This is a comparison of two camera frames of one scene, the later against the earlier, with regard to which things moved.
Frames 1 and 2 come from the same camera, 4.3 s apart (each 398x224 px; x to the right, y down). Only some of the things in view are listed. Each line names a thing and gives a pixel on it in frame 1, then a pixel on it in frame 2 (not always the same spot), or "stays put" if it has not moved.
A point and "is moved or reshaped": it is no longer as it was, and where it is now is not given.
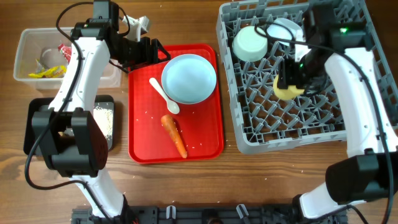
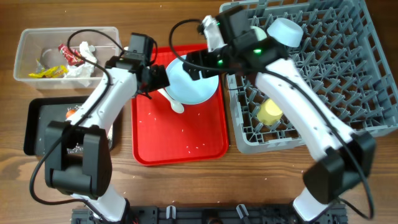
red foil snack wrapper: x=66 y=51 stays put
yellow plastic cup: x=288 y=93 is moved or reshaped
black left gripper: x=144 y=57 → x=161 y=79
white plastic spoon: x=172 y=106 is moved or reshaped
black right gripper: x=286 y=74 → x=193 y=58
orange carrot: x=171 y=126 is moved or reshaped
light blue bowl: x=285 y=31 stays put
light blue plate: x=188 y=79 stays put
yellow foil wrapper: x=56 y=72 stays put
